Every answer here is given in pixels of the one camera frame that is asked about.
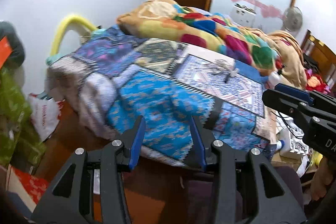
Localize black grey marker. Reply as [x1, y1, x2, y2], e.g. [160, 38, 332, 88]
[224, 70, 232, 83]

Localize white earphones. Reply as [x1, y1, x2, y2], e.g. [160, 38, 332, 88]
[203, 59, 235, 75]

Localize black white marker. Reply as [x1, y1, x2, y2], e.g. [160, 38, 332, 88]
[230, 68, 239, 77]

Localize white pump bottle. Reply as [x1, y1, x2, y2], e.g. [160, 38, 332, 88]
[268, 69, 282, 89]

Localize brown wooden headboard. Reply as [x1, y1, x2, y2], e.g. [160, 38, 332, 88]
[301, 30, 335, 90]

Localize colourful fleece blanket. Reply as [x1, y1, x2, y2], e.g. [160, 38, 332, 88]
[117, 0, 307, 89]

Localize patterned patchwork bed sheet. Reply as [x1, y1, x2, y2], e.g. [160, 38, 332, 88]
[49, 26, 276, 167]

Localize grey standing fan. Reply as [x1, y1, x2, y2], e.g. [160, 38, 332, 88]
[282, 6, 303, 32]

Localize white red plastic bag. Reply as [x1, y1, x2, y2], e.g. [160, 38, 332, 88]
[27, 92, 64, 141]

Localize green leaf storage box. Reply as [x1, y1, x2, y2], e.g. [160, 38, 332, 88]
[1, 67, 46, 174]

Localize red floral storage box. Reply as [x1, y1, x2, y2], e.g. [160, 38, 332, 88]
[5, 165, 49, 213]

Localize yellow curved tube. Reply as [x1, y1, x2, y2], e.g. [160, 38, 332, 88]
[50, 13, 98, 56]

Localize white wall box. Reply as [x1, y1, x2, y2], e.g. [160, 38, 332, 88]
[230, 3, 256, 27]

